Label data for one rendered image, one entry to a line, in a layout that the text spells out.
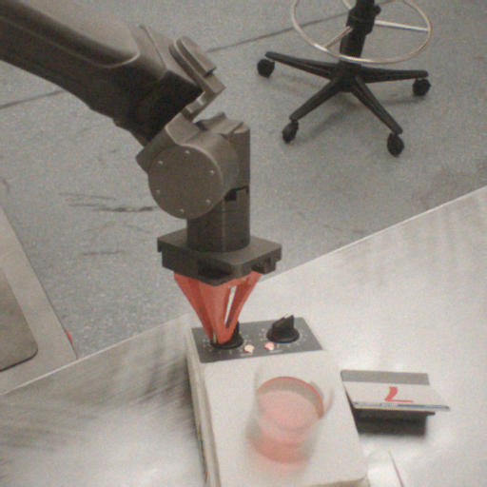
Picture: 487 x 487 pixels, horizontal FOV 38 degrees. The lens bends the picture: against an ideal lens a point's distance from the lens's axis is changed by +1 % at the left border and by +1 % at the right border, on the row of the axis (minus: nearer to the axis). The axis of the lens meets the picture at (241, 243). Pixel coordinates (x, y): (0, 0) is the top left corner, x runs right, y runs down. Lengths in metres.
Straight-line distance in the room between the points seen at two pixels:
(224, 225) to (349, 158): 1.50
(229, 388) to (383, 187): 1.46
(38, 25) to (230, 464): 0.35
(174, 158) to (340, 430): 0.26
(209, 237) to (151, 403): 0.19
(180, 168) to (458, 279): 0.43
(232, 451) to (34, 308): 0.73
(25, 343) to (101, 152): 0.92
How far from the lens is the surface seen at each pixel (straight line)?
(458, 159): 2.20
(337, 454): 0.61
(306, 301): 0.79
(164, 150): 0.53
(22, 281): 1.30
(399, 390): 0.74
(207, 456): 0.62
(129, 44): 0.56
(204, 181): 0.52
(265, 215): 1.88
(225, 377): 0.63
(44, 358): 1.21
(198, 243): 0.62
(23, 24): 0.51
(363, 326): 0.78
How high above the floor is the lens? 1.38
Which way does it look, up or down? 50 degrees down
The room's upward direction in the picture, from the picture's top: 7 degrees clockwise
